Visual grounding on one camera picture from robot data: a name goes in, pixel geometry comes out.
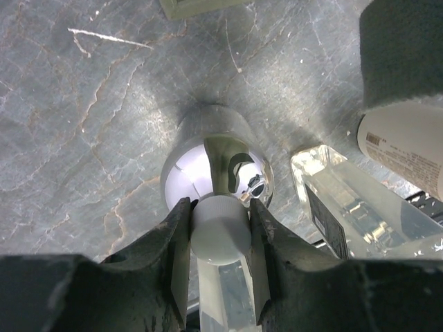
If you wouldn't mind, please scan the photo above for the left clear square bottle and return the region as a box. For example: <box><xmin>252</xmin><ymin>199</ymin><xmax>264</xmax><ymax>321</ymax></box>
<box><xmin>291</xmin><ymin>145</ymin><xmax>442</xmax><ymax>260</ymax></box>

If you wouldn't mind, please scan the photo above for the clear square bottle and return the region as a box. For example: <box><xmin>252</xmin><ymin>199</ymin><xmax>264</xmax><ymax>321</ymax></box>
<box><xmin>197</xmin><ymin>257</ymin><xmax>262</xmax><ymax>331</ymax></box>
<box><xmin>291</xmin><ymin>145</ymin><xmax>442</xmax><ymax>260</ymax></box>

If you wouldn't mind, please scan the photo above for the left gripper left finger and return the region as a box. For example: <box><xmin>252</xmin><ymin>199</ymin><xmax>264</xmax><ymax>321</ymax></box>
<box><xmin>1</xmin><ymin>198</ymin><xmax>191</xmax><ymax>331</ymax></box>

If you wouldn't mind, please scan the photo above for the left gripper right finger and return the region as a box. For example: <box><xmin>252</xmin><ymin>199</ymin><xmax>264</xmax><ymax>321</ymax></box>
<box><xmin>250</xmin><ymin>199</ymin><xmax>442</xmax><ymax>331</ymax></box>

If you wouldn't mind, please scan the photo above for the middle clear square bottle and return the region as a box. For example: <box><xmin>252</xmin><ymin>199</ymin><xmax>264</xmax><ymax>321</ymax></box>
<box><xmin>197</xmin><ymin>257</ymin><xmax>262</xmax><ymax>331</ymax></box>

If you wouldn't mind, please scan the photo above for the green canvas bag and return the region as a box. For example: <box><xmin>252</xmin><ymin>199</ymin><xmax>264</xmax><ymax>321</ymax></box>
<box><xmin>159</xmin><ymin>0</ymin><xmax>246</xmax><ymax>21</ymax></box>

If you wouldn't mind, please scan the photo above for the cream cylindrical jar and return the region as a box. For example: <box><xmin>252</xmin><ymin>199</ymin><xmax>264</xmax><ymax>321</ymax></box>
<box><xmin>357</xmin><ymin>102</ymin><xmax>442</xmax><ymax>201</ymax></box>

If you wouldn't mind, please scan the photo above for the chrome dome clear bottle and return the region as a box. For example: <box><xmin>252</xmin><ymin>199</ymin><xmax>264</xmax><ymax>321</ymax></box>
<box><xmin>161</xmin><ymin>104</ymin><xmax>274</xmax><ymax>266</ymax></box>

